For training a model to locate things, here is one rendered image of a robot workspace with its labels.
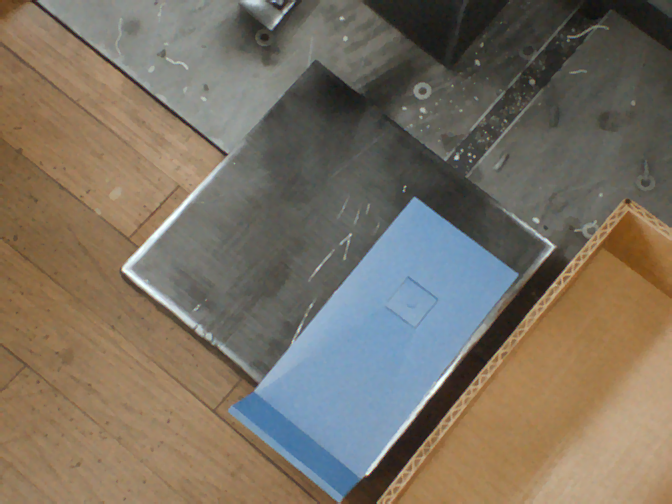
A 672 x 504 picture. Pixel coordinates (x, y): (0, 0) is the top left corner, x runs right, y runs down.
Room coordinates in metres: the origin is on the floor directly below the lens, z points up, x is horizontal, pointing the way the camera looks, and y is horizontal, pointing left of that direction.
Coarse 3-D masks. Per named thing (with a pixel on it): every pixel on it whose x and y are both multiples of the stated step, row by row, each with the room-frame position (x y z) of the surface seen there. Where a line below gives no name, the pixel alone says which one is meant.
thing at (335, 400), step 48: (384, 240) 0.21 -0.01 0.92; (432, 240) 0.22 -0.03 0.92; (384, 288) 0.19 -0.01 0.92; (432, 288) 0.19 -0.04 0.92; (480, 288) 0.19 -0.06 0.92; (336, 336) 0.16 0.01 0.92; (384, 336) 0.16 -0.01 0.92; (432, 336) 0.17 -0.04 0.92; (288, 384) 0.13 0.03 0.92; (336, 384) 0.13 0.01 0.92; (384, 384) 0.14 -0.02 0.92; (432, 384) 0.14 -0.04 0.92; (288, 432) 0.11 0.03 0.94; (336, 432) 0.11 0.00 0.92; (384, 432) 0.11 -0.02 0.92; (336, 480) 0.08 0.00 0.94
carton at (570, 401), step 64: (576, 256) 0.20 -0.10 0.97; (640, 256) 0.22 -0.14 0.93; (576, 320) 0.19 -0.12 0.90; (640, 320) 0.19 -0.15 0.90; (512, 384) 0.15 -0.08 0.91; (576, 384) 0.15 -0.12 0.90; (640, 384) 0.16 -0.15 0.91; (448, 448) 0.11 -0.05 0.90; (512, 448) 0.12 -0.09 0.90; (576, 448) 0.12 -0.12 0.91; (640, 448) 0.13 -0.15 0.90
